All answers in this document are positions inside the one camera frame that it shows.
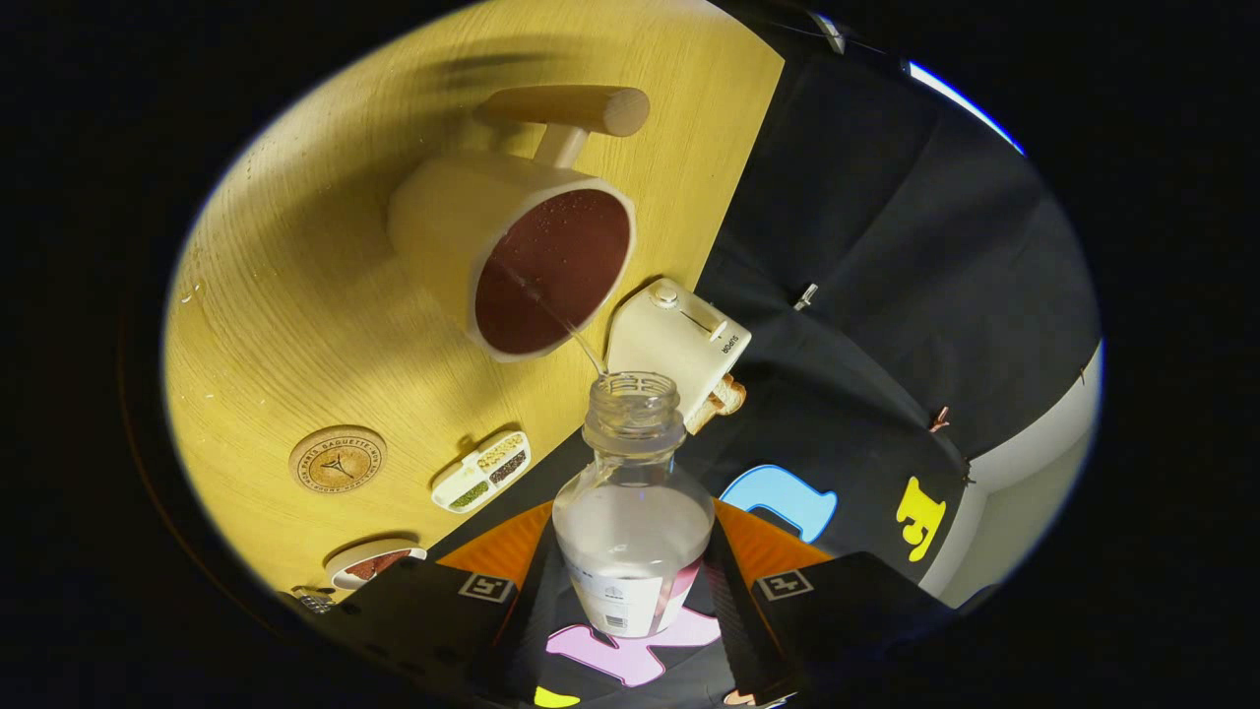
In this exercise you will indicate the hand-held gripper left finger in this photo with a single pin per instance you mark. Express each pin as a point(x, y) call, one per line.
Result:
point(527, 630)

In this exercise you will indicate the red meat patty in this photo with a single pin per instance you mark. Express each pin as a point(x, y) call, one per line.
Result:
point(379, 564)

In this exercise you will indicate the pink cloth clip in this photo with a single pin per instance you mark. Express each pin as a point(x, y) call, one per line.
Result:
point(939, 419)

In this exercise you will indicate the wooden table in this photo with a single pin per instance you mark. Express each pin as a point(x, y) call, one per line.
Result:
point(295, 315)

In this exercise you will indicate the clear plastic juice bottle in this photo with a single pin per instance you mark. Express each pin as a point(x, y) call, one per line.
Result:
point(630, 532)

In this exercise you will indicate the round wooden coaster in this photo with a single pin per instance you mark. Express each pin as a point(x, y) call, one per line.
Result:
point(338, 460)

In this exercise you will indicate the white divided bean dish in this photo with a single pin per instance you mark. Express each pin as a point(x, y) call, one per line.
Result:
point(482, 473)

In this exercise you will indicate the white toaster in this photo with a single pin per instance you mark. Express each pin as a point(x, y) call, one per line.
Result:
point(669, 345)

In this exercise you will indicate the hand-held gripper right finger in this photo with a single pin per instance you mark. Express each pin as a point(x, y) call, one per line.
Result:
point(738, 630)

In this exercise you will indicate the silver metal clip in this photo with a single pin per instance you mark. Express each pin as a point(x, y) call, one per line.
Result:
point(806, 296)

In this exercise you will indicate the white round plate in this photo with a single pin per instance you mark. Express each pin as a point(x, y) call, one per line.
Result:
point(345, 576)

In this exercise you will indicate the black backdrop cloth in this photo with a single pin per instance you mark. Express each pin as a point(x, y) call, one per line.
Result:
point(886, 246)

